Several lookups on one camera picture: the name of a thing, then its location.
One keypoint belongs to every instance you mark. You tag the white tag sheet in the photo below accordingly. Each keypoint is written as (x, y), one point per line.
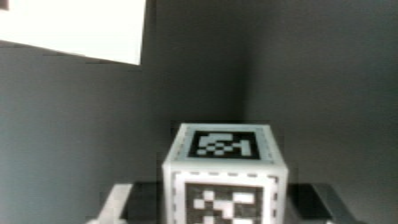
(87, 27)

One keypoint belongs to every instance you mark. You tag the white tagged cube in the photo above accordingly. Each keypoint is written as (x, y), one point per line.
(224, 176)

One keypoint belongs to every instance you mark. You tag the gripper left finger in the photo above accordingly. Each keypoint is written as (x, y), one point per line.
(114, 206)

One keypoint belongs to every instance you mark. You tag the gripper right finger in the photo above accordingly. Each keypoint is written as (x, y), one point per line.
(339, 215)

